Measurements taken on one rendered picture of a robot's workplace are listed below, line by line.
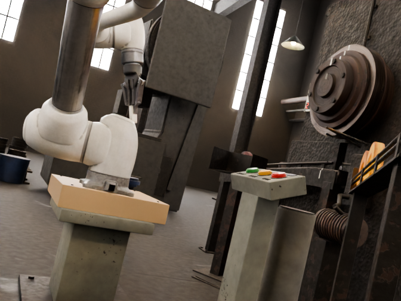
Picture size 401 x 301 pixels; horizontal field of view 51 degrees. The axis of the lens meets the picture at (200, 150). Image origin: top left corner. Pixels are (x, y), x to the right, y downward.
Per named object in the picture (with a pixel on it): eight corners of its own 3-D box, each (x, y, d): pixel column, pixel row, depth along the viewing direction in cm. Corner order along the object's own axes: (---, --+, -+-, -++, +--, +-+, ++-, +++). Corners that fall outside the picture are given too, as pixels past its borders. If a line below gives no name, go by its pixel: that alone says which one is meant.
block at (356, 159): (358, 209, 196) (369, 158, 197) (371, 212, 188) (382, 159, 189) (340, 205, 192) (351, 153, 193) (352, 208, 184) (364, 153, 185)
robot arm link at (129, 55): (133, 55, 181) (133, 69, 181) (116, 51, 174) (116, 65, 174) (148, 51, 176) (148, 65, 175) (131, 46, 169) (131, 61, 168)
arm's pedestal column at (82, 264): (21, 323, 128) (46, 221, 129) (18, 279, 164) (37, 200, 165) (145, 329, 144) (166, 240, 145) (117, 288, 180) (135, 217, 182)
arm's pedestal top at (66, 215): (58, 221, 134) (61, 208, 134) (49, 203, 163) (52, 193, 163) (152, 235, 147) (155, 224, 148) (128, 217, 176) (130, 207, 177)
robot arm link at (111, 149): (132, 180, 150) (147, 120, 151) (80, 169, 146) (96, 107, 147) (129, 177, 166) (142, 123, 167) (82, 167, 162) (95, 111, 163)
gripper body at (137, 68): (146, 64, 175) (146, 87, 174) (132, 68, 180) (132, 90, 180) (132, 61, 169) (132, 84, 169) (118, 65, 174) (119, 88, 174)
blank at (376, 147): (378, 149, 153) (369, 146, 154) (388, 138, 138) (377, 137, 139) (370, 190, 151) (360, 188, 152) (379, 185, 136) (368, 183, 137)
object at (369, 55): (311, 138, 236) (329, 56, 238) (373, 140, 192) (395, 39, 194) (302, 135, 234) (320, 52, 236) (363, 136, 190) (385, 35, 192)
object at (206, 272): (203, 265, 261) (230, 151, 264) (240, 279, 247) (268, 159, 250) (185, 267, 244) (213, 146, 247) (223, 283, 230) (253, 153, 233)
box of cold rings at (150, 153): (127, 202, 500) (143, 137, 504) (149, 215, 425) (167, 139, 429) (36, 185, 457) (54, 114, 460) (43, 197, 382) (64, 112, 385)
